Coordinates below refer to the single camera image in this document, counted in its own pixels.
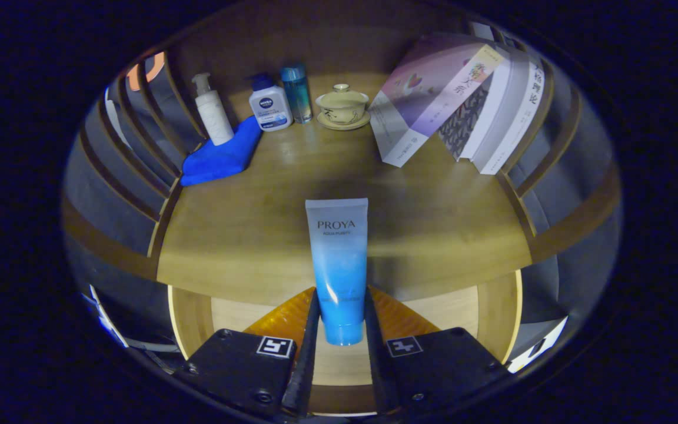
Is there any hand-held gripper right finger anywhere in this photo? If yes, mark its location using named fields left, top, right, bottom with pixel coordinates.
left=364, top=286, right=507, bottom=416

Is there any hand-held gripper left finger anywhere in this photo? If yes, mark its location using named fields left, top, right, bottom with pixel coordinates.
left=173, top=287, right=321, bottom=420

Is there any wooden drawer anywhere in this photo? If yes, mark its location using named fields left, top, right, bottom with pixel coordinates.
left=167, top=270, right=522, bottom=416

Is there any blue gradient tube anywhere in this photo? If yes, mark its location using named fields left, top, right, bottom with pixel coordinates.
left=305, top=198, right=369, bottom=346

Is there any wooden countertop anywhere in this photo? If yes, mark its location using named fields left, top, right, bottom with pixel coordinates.
left=157, top=74, right=533, bottom=306

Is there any wooden cabinet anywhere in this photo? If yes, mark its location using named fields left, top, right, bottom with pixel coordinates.
left=61, top=9, right=623, bottom=377

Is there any blue folded cloth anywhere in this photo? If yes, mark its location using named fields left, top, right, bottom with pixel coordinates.
left=180, top=115, right=263, bottom=187

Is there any grey patterned book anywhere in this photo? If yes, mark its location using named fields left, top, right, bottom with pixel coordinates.
left=438, top=82, right=493, bottom=161

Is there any white pump bottle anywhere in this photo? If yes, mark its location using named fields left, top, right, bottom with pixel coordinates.
left=192, top=72, right=235, bottom=146

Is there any white bottle with blue cap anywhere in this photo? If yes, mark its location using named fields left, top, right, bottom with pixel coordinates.
left=248, top=72, right=294, bottom=132

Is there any plain white book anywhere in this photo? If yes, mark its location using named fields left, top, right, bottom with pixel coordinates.
left=460, top=47, right=522, bottom=168

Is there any pink and white book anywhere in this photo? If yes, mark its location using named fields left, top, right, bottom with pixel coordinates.
left=368, top=34, right=504, bottom=168

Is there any white book with black print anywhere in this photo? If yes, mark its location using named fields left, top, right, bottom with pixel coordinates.
left=480, top=59, right=546, bottom=175

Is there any beige lidded teacup with saucer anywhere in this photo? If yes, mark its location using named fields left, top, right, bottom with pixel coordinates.
left=315, top=84, right=371, bottom=131

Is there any teal bottle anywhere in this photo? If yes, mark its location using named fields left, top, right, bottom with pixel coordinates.
left=280, top=64, right=314, bottom=124

